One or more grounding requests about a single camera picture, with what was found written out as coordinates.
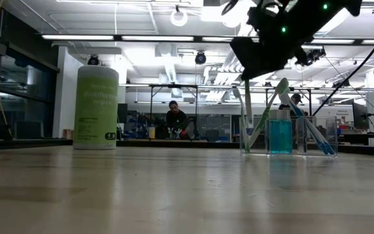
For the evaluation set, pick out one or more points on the black background rig frame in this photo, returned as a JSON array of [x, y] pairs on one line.
[[161, 85]]

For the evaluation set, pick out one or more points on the yellow cup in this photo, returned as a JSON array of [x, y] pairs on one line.
[[152, 133]]

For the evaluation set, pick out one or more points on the round white ceiling lamp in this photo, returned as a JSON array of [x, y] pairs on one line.
[[179, 18]]

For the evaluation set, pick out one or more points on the clear plastic organizer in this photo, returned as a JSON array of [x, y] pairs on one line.
[[333, 130]]

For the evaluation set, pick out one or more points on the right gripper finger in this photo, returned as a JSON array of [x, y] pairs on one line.
[[261, 58]]

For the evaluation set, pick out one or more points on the black aluminium table frame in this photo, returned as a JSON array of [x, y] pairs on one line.
[[135, 143]]

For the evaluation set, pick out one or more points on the small brown box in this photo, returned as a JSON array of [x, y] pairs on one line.
[[67, 134]]

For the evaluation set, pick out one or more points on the black ceiling spotlight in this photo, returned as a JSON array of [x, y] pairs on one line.
[[93, 60], [200, 58]]

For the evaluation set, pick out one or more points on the black track light cluster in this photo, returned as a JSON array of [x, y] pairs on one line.
[[315, 55], [341, 84]]

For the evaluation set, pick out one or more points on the long ceiling light strip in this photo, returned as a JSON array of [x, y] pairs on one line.
[[157, 38], [76, 37], [216, 39]]

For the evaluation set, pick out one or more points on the green disinfecting wipes canister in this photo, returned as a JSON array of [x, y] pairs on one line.
[[96, 113]]

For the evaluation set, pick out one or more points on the black computer monitor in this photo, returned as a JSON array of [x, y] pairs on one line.
[[359, 116]]

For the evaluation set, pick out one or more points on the person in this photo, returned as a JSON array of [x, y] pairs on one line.
[[177, 120], [295, 99]]

